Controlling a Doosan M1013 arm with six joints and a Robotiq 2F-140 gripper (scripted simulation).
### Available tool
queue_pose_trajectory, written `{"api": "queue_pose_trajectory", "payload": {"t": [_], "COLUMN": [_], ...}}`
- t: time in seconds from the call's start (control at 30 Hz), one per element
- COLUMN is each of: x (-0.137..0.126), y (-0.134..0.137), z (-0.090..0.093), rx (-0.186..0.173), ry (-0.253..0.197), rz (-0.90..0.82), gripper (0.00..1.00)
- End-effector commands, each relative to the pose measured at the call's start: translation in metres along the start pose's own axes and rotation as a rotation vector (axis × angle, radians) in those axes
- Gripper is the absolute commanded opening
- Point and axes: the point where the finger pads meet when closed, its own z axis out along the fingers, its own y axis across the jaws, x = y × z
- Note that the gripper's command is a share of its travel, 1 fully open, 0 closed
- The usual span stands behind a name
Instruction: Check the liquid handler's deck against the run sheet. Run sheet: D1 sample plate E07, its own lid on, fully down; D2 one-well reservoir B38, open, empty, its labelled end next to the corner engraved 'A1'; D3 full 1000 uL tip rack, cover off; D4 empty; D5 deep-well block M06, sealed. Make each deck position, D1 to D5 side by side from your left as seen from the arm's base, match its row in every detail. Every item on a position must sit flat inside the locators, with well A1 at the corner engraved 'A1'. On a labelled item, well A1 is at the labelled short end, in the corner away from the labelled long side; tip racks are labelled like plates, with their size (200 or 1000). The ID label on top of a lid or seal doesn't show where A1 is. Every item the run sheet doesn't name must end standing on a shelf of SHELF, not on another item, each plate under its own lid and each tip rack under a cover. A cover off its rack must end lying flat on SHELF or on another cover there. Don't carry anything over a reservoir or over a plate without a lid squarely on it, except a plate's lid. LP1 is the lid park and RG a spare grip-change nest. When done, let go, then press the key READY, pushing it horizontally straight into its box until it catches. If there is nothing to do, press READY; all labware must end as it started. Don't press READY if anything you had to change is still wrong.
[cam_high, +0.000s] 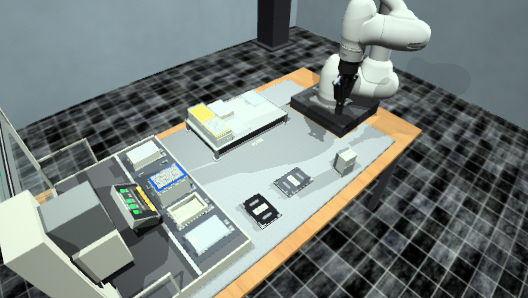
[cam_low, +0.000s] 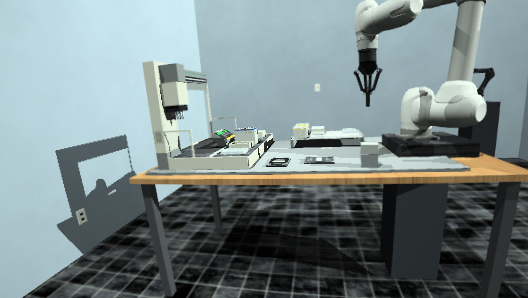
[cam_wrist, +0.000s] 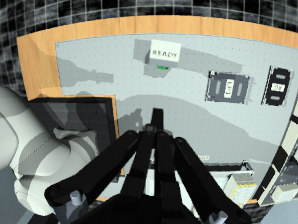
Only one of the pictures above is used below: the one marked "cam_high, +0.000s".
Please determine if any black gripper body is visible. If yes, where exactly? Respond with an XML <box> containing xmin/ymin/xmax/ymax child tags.
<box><xmin>337</xmin><ymin>59</ymin><xmax>360</xmax><ymax>85</ymax></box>

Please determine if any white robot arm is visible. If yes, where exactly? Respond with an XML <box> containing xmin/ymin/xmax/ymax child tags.
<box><xmin>309</xmin><ymin>0</ymin><xmax>431</xmax><ymax>115</ymax></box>

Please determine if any white ready key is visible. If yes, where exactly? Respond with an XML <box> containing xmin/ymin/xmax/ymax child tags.
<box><xmin>332</xmin><ymin>147</ymin><xmax>357</xmax><ymax>177</ymax></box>

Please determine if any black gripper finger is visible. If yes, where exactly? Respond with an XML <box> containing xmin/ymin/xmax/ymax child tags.
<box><xmin>340</xmin><ymin>74</ymin><xmax>359</xmax><ymax>115</ymax></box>
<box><xmin>332</xmin><ymin>76</ymin><xmax>349</xmax><ymax>115</ymax></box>

